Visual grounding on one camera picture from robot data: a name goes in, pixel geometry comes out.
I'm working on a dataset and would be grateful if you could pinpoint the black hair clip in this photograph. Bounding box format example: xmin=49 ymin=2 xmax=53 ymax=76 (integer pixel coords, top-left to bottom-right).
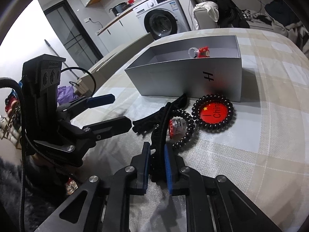
xmin=132 ymin=93 xmax=195 ymax=183

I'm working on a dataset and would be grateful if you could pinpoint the black spiral hair tie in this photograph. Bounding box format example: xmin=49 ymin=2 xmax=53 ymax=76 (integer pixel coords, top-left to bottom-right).
xmin=191 ymin=93 xmax=235 ymax=134
xmin=169 ymin=108 xmax=196 ymax=150

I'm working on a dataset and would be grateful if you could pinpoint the red China pin badge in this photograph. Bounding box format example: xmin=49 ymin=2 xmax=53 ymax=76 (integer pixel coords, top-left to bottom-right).
xmin=199 ymin=102 xmax=228 ymax=124

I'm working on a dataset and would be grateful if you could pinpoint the red clear keychain charm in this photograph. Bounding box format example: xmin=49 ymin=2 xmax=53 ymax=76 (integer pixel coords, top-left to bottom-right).
xmin=188 ymin=46 xmax=210 ymax=59

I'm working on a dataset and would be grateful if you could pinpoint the person's left hand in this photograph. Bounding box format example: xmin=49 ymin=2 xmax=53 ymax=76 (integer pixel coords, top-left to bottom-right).
xmin=30 ymin=153 xmax=48 ymax=166

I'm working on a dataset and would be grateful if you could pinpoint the cardboard box beside bed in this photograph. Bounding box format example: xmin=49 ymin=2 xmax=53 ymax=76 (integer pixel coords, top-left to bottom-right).
xmin=74 ymin=33 xmax=154 ymax=96

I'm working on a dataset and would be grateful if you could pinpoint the purple bag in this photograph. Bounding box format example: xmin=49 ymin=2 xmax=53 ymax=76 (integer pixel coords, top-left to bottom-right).
xmin=57 ymin=86 xmax=79 ymax=105

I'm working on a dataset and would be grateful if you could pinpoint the dark glass door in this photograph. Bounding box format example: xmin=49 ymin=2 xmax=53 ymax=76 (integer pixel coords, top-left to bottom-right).
xmin=44 ymin=0 xmax=103 ymax=70

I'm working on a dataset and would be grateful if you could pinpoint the white counter cabinet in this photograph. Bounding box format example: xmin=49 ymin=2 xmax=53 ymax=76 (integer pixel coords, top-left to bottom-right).
xmin=97 ymin=5 xmax=147 ymax=52

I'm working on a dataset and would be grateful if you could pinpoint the black pot on counter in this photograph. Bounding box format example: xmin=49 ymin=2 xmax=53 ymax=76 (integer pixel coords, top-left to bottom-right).
xmin=108 ymin=2 xmax=130 ymax=17

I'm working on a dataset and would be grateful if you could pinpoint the checkered bed cover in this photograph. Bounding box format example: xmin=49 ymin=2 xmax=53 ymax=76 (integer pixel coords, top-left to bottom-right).
xmin=72 ymin=28 xmax=308 ymax=231

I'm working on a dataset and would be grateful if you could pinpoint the white washing machine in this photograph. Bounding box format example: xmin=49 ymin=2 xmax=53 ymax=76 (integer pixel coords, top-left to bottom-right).
xmin=133 ymin=0 xmax=191 ymax=40

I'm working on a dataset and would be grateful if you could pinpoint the grey cardboard box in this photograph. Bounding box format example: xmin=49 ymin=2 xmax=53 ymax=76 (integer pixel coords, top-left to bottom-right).
xmin=125 ymin=35 xmax=242 ymax=102

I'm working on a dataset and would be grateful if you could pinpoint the white garment on sofa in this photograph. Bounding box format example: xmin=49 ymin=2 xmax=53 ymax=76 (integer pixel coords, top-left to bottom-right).
xmin=193 ymin=1 xmax=219 ymax=23

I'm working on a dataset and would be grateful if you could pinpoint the beige sofa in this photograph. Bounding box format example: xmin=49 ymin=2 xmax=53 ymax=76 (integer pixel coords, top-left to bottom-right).
xmin=188 ymin=0 xmax=309 ymax=39

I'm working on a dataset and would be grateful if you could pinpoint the black garment on sofa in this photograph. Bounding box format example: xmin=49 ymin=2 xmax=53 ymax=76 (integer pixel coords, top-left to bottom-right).
xmin=217 ymin=0 xmax=250 ymax=28

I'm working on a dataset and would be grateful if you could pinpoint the pile of clothes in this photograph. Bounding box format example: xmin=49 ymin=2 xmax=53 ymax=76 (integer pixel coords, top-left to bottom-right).
xmin=265 ymin=0 xmax=308 ymax=58

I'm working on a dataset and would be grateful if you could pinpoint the black cable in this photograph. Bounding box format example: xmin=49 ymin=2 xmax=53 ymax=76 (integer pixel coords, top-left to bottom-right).
xmin=60 ymin=67 xmax=98 ymax=97

